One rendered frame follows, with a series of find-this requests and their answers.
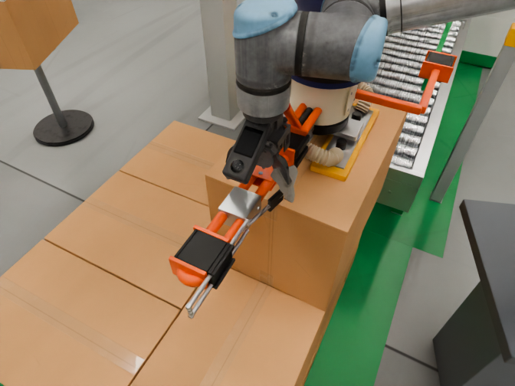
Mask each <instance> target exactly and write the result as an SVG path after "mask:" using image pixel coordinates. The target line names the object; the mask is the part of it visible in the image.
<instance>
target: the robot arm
mask: <svg viewBox="0 0 515 386"><path fill-rule="evenodd" d="M513 9H515V0H323V4H322V6H321V9H320V12H316V11H298V10H297V4H296V2H295V1H294V0H245V1H243V2H242V3H241V4H240V5H239V6H238V7H237V8H236V9H235V13H234V30H233V32H232V35H233V37H234V41H235V74H236V81H235V83H236V92H237V104H238V108H239V109H240V111H242V112H243V115H244V117H245V118H246V120H245V122H244V125H243V126H242V129H241V131H240V133H239V135H238V138H237V140H236V142H235V144H234V145H233V146H232V147H231V148H230V149H229V150H228V154H227V158H226V161H225V162H226V164H225V167H224V168H223V170H222V173H223V175H224V176H225V177H226V178H227V180H229V179H232V180H234V181H237V182H240V183H242V184H245V185H246V184H248V182H249V181H250V179H251V176H252V174H253V171H254V169H255V167H256V165H258V166H260V167H262V168H263V169H265V168H269V167H271V166H272V167H273V171H272V173H271V177H272V179H273V180H274V181H276V183H278V185H279V187H280V190H281V191H282V193H283V194H284V199H285V200H287V201H289V202H291V203H293V202H294V197H295V192H294V183H295V181H296V178H297V173H298V171H297V168H296V166H295V165H292V166H288V164H287V160H286V159H285V158H284V157H283V156H282V155H279V153H280V150H281V149H282V148H283V147H284V152H286V150H287V148H288V147H289V145H290V127H291V124H287V123H284V122H283V115H284V112H285V111H286V110H287V108H288V107H289V104H290V87H291V75H293V76H302V77H316V78H324V79H332V80H347V81H351V82H352V83H358V82H367V83H368V82H371V81H373V80H374V79H375V78H376V75H377V72H378V69H379V64H380V61H381V57H382V51H383V47H384V43H385V36H389V35H391V34H393V33H397V32H401V31H408V30H412V29H416V28H423V27H428V26H432V25H439V24H444V23H448V22H452V21H459V20H463V19H467V18H474V17H478V16H482V15H489V14H493V13H498V12H502V11H509V10H513ZM285 127H286V129H285ZM287 135H288V140H287V144H286V138H287Z"/></svg>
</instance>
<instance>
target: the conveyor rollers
mask: <svg viewBox="0 0 515 386"><path fill-rule="evenodd" d="M446 24H447V23H444V24H439V25H432V26H428V27H423V28H416V29H412V30H408V31H401V32H397V33H393V34H391V35H389V36H385V43H384V47H383V51H382V57H381V61H380V64H379V69H378V72H377V75H376V78H375V79H374V80H373V81H371V82H368V83H367V82H364V83H367V85H370V87H371V88H372V90H373V92H374V93H377V94H380V95H383V96H387V97H392V98H396V99H399V100H404V101H408V102H411V103H417V104H419V103H420V101H421V98H422V95H423V93H424V90H421V88H422V84H423V82H424V79H425V78H423V77H419V76H418V75H419V72H420V70H421V67H422V63H423V61H424V60H425V57H426V54H427V52H428V50H430V51H436V49H437V46H438V43H439V41H440V40H441V36H442V34H443V32H444V29H445V26H446ZM460 24H461V21H453V23H452V25H451V29H450V31H449V33H448V36H447V39H446V41H445V43H444V47H443V49H442V53H445V54H450V53H451V49H452V47H453V44H454V42H455V41H454V40H455V38H456V35H457V32H458V29H459V26H460ZM439 84H440V82H439V81H437V82H436V84H435V88H434V90H433V93H432V95H431V99H430V101H429V104H428V108H427V109H426V112H425V113H424V114H422V113H420V114H419V115H416V114H413V113H408V114H407V116H406V119H405V123H404V126H403V128H402V132H401V134H400V137H399V140H398V143H397V146H396V148H395V152H394V154H396V155H400V156H403V157H406V158H409V159H414V157H415V155H416V154H417V153H416V151H417V149H415V148H418V144H420V140H421V137H422V133H424V126H425V124H426V123H427V122H428V121H427V119H428V115H429V114H430V113H431V112H430V111H431V106H432V105H433V104H434V103H433V102H434V98H435V97H436V96H437V94H436V93H437V90H438V87H439ZM407 133H408V134H407ZM409 134H411V135H409ZM418 136H419V137H418ZM399 143H401V144H399ZM402 144H404V145H407V146H404V145H402ZM409 146H412V147H415V148H412V147H409ZM396 155H393V157H392V161H391V163H392V164H395V165H400V166H402V167H405V168H411V167H412V163H413V161H412V160H409V159H404V158H402V157H398V156H396Z"/></svg>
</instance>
